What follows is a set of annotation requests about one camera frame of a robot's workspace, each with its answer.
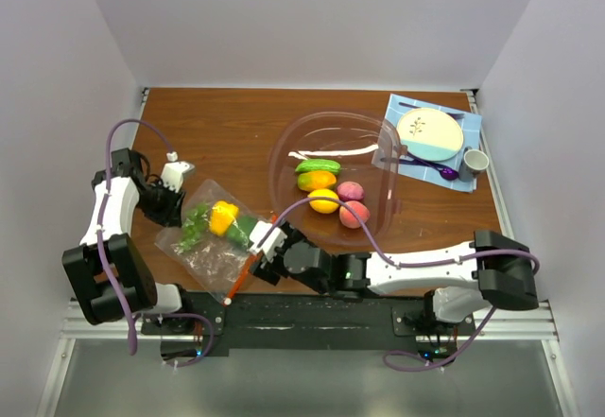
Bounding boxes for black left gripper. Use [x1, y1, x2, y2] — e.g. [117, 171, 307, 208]
[134, 179, 186, 228]

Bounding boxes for yellow fake lemon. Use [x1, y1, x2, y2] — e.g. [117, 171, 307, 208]
[308, 188, 339, 215]

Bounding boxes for yellow fake pepper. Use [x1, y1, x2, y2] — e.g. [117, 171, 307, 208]
[209, 200, 239, 236]

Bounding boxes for pink fake peach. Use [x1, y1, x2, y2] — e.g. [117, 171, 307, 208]
[338, 200, 371, 229]

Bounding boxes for green fake pepper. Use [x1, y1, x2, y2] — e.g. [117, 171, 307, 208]
[225, 215, 258, 251]

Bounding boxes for orange yellow fake mango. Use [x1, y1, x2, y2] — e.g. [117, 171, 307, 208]
[297, 171, 337, 193]

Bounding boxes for clear zip top bag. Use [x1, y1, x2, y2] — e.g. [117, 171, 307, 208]
[155, 180, 272, 305]

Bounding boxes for green fake cucumber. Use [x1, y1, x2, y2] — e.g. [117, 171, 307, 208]
[295, 159, 341, 176]

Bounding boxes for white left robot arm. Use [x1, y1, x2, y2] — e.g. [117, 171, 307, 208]
[61, 148, 196, 334]

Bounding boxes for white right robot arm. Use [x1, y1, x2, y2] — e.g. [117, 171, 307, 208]
[249, 222, 539, 335]

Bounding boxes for green fake grapes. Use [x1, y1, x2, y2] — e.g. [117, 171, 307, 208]
[175, 203, 210, 253]

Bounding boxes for clear plastic bowl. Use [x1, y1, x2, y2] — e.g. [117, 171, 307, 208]
[268, 112, 401, 239]

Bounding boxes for blue checked cloth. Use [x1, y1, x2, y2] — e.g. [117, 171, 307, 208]
[372, 94, 482, 193]

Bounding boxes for purple fork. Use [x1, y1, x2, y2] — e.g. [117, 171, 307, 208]
[399, 151, 443, 170]

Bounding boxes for purple spoon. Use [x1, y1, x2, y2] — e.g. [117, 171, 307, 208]
[381, 156, 459, 182]

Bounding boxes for cream and blue plate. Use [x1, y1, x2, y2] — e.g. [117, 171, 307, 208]
[396, 108, 464, 162]

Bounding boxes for grey white mug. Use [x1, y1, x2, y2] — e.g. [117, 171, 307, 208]
[458, 147, 490, 182]

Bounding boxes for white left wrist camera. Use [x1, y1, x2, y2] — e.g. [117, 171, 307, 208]
[160, 161, 196, 193]

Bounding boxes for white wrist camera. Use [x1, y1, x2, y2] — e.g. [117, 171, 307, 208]
[160, 161, 196, 193]
[248, 220, 286, 262]

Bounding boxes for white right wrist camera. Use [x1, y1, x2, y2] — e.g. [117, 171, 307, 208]
[248, 220, 286, 262]

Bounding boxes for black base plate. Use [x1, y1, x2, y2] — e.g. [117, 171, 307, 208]
[142, 291, 475, 360]

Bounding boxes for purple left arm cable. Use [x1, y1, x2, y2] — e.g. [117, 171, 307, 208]
[96, 118, 179, 356]

